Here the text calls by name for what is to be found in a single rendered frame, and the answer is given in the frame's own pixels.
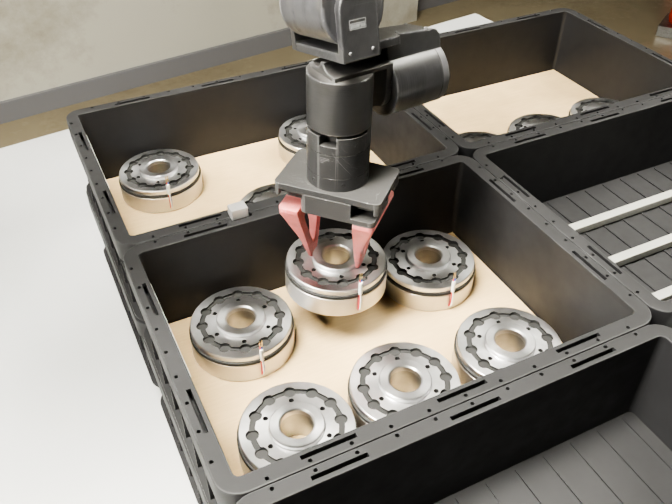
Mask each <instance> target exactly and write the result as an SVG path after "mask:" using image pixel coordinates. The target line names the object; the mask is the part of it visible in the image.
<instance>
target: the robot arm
mask: <svg viewBox="0 0 672 504"><path fill-rule="evenodd" d="M279 5H280V11H281V15H282V17H283V20H284V21H285V23H286V25H287V26H288V28H290V32H291V40H292V48H293V50H297V51H299V52H303V53H306V54H310V55H313V56H316V57H320V58H317V59H315V60H313V61H311V62H310V63H309V64H308V65H307V66H306V122H307V130H306V149H305V148H302V149H299V150H298V151H297V152H296V153H295V155H294V156H293V157H292V158H291V160H290V161H289V162H288V163H287V164H286V166H285V167H284V168H283V169H282V171H281V172H280V173H279V174H278V176H277V177H276V178H275V193H276V194H278V195H279V194H280V193H281V191H284V192H287V194H286V196H285V197H284V199H283V200H282V202H281V203H280V204H279V213H280V214H281V215H282V217H283V218H284V219H285V220H286V222H287V223H288V224H289V225H290V227H291V228H292V229H293V231H294V232H295V233H296V234H297V236H298V237H299V238H300V240H301V242H302V244H303V246H304V247H305V249H306V251H307V253H308V255H309V256H312V254H313V251H314V249H315V248H316V247H317V243H318V236H319V227H320V217H324V218H329V219H333V220H337V221H341V222H346V223H350V224H352V239H353V252H354V261H355V267H356V268H359V267H360V265H361V264H362V262H363V260H364V257H365V254H366V251H367V248H368V245H369V242H370V239H371V237H372V235H373V233H374V231H375V229H376V228H377V226H378V224H379V222H380V220H381V218H382V217H383V215H384V213H385V211H386V209H387V207H388V206H389V204H390V202H391V200H392V198H393V197H394V192H393V191H394V190H395V188H396V186H397V185H398V182H399V169H398V168H395V167H390V166H386V165H381V164H376V163H372V162H370V144H371V126H372V109H373V110H374V111H375V112H376V113H377V114H379V115H382V116H387V115H390V114H393V113H396V112H399V111H402V110H406V109H409V108H412V107H415V106H418V105H421V104H425V103H428V102H431V101H434V100H437V99H440V98H441V97H442V96H443V95H444V94H445V93H446V91H447V88H448V85H449V78H450V73H449V65H448V61H447V58H446V56H445V53H444V51H443V50H442V48H441V41H440V34H439V32H438V31H437V30H436V29H433V28H428V27H423V26H417V25H412V24H407V23H404V24H402V25H395V26H388V27H381V28H379V25H380V22H381V20H382V16H383V10H384V0H279ZM305 213H307V214H308V218H309V229H308V226H307V224H306V221H305Z"/></svg>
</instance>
